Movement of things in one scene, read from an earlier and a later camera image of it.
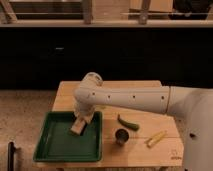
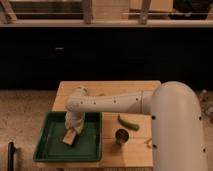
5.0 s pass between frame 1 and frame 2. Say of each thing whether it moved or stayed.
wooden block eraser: moved
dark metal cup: stayed
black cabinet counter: stayed
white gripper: moved
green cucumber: stayed
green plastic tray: stayed
